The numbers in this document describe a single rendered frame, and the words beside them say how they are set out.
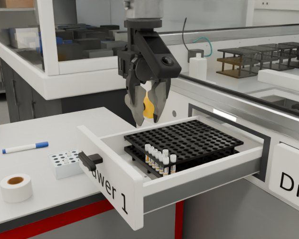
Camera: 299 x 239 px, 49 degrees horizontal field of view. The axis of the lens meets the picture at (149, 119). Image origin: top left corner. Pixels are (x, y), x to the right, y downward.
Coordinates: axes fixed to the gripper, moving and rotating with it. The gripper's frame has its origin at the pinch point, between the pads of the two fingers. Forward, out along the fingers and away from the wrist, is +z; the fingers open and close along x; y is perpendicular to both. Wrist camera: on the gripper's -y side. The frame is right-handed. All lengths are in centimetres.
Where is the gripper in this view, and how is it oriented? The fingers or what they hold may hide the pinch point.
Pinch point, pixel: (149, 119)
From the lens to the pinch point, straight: 69.7
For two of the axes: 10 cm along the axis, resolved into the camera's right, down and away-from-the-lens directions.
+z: 0.0, 9.4, 3.5
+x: -8.6, 1.8, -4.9
